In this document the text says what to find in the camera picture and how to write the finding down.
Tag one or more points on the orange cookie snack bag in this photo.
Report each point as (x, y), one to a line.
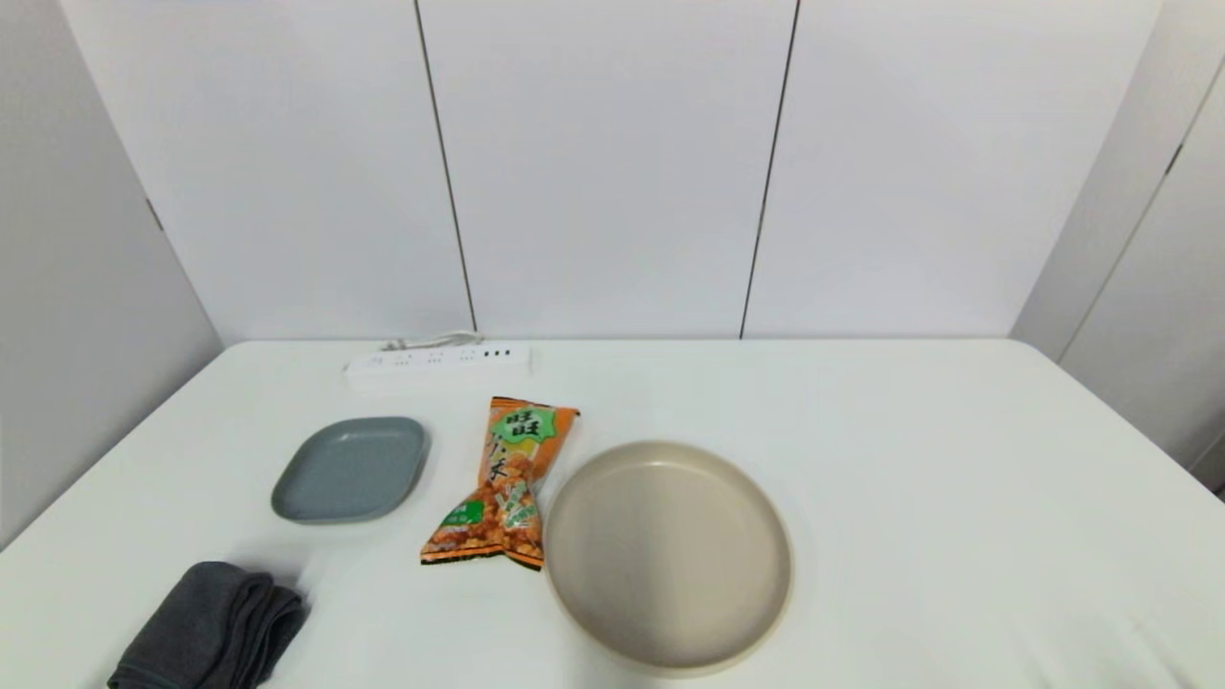
(507, 478)

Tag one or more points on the white power strip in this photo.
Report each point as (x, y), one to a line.
(431, 365)

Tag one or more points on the beige round plate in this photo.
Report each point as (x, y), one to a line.
(667, 560)

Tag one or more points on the grey-blue square plate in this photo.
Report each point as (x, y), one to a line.
(349, 471)

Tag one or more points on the dark grey folded cloth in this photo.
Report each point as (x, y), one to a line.
(206, 632)

